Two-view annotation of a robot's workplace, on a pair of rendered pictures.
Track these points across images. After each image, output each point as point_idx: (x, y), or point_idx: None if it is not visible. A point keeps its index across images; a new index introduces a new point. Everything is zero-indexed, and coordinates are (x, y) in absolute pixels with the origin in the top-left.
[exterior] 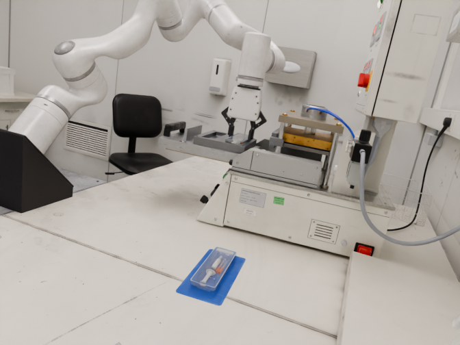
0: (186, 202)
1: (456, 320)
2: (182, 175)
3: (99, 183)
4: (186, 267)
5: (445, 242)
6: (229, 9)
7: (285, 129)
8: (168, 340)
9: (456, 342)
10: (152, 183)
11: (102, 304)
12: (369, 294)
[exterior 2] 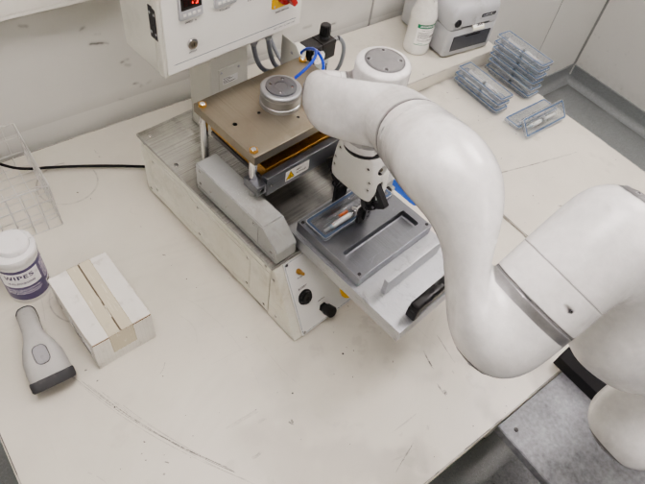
0: None
1: (437, 0)
2: (327, 459)
3: (513, 417)
4: None
5: (71, 132)
6: (415, 93)
7: (302, 146)
8: (486, 139)
9: (435, 6)
10: (415, 412)
11: (520, 174)
12: None
